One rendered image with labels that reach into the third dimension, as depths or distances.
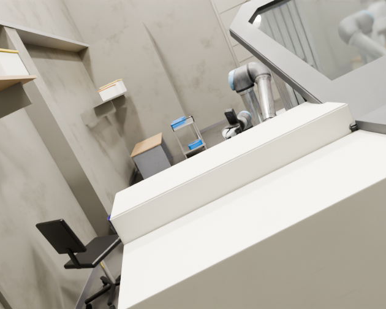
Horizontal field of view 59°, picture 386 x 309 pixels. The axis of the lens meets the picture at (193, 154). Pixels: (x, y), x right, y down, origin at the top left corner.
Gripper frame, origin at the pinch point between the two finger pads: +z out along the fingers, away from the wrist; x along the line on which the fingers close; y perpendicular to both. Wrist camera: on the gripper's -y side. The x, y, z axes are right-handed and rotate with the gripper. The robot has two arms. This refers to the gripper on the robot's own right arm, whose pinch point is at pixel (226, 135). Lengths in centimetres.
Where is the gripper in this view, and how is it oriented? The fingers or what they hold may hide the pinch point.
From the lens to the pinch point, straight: 160.8
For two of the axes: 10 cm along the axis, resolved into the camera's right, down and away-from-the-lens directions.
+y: 2.9, 9.1, 3.0
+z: -3.6, 3.9, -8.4
